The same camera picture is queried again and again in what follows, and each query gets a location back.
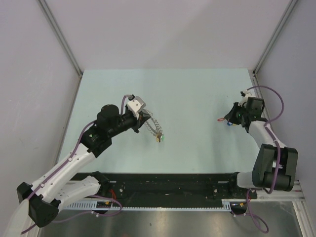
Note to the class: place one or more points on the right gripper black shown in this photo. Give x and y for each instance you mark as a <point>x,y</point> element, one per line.
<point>230,116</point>

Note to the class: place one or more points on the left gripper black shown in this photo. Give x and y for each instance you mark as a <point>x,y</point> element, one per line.
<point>138,122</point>

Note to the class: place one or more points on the metal disc keyring holder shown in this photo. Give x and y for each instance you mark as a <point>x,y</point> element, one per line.
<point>153,125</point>

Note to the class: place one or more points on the green yellow tagged keys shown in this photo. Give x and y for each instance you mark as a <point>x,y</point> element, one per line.
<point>160,137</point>

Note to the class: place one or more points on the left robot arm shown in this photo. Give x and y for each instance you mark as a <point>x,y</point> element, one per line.
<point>44,199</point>

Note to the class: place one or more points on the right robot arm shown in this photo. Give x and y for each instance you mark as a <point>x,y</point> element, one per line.
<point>275,165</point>

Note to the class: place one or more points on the blue tagged key bunch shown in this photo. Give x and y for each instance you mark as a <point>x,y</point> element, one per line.
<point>231,124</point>

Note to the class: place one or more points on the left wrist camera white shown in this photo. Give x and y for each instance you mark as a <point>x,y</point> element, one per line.
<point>136,105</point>

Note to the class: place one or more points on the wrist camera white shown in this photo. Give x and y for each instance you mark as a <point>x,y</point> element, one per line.
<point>245,95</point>
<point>136,105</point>

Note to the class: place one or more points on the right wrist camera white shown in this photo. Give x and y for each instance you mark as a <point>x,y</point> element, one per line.
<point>245,95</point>

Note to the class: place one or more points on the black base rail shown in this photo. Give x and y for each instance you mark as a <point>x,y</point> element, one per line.
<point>172,190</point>

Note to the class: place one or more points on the white slotted cable duct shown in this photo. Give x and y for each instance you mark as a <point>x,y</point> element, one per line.
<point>102,205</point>

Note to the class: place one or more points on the left aluminium frame post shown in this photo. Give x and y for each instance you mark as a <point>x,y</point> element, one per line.
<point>48,14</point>

